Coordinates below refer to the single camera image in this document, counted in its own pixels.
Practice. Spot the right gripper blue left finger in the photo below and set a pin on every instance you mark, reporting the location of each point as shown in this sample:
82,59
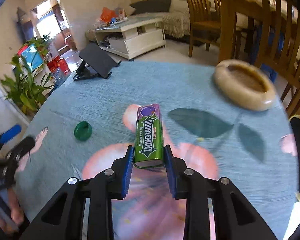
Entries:
62,216

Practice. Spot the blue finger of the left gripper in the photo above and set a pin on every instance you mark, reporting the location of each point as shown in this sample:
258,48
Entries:
10,134

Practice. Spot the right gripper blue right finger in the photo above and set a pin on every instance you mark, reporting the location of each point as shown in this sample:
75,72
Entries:
234,216

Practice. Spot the green bottle cap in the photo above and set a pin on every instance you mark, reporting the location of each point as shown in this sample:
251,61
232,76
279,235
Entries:
83,131

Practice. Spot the green chewing gum box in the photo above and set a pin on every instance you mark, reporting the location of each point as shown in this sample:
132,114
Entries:
149,140

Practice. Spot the person left hand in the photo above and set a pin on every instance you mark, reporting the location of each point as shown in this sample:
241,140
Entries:
10,225

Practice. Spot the green potted plant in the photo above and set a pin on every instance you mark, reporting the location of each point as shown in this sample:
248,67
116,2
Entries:
26,88

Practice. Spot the teal floral tablecloth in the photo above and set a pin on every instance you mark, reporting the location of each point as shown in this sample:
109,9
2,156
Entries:
214,137

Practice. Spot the blue cardboard box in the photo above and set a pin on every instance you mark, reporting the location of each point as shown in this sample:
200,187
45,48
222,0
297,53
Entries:
32,57

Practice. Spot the red gift boxes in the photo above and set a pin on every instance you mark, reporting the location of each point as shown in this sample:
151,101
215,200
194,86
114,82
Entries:
58,62

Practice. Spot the black tablet stand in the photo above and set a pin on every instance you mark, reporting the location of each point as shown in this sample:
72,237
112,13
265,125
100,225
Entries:
95,63

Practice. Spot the beige stone ashtray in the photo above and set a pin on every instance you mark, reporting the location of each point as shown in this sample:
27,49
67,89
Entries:
245,85

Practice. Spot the orange plastic bag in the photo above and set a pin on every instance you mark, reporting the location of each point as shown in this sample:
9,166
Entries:
107,15

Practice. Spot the white coffee table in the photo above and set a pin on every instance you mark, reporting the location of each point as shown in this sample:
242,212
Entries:
131,38

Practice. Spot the near wooden dining chair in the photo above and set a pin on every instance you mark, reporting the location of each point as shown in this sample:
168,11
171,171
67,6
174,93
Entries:
280,46

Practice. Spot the wooden dining chair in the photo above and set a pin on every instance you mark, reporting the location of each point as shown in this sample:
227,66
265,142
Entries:
280,46
204,27
218,9

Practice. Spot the dark sofa with cover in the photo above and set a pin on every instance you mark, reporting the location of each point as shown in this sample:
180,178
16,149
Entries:
175,25

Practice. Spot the white sofa cushion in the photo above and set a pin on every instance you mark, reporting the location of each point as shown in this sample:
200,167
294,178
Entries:
179,6

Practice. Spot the wooden dining table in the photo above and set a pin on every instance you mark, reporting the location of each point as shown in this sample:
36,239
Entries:
237,16

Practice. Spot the wall mounted television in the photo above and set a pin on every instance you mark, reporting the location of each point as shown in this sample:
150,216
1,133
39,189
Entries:
25,25

